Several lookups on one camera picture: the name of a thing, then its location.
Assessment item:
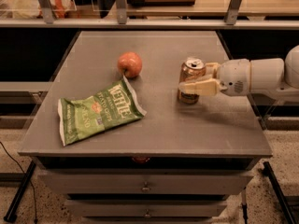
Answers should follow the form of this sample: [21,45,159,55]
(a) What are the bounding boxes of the metal shelf rail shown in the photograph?
[0,0,299,30]

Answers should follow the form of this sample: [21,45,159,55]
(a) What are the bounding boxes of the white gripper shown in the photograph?
[178,59,250,96]

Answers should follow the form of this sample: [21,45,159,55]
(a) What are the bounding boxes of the grey drawer cabinet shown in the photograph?
[21,31,271,224]

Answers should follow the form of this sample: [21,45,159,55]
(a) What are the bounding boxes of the top drawer with knob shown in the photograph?
[39,171,252,195]

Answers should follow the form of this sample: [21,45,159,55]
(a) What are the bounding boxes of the black cable on floor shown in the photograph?
[0,141,39,224]

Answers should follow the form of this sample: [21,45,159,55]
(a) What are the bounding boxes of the orange soda can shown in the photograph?
[178,57,206,105]

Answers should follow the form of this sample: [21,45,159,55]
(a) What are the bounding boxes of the red apple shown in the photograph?
[117,52,142,78]

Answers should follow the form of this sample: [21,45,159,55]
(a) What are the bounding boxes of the green chip bag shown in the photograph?
[58,77,146,146]

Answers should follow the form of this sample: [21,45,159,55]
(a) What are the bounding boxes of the orange white bag on shelf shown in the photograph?
[38,0,74,19]

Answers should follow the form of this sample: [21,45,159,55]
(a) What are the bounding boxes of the drawer with knob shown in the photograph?
[39,171,252,195]
[65,200,227,217]

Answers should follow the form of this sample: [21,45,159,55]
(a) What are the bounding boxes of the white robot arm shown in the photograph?
[178,47,299,102]

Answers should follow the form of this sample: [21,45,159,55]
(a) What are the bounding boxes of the black right floor bar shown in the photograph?
[263,161,299,224]

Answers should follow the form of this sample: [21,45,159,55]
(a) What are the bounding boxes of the lower drawer with knob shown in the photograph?
[65,200,227,217]

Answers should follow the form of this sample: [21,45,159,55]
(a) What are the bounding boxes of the black floor bar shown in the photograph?
[263,161,299,224]
[1,161,36,223]

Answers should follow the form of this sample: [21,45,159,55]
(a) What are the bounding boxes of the black left floor bar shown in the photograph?
[1,161,36,223]

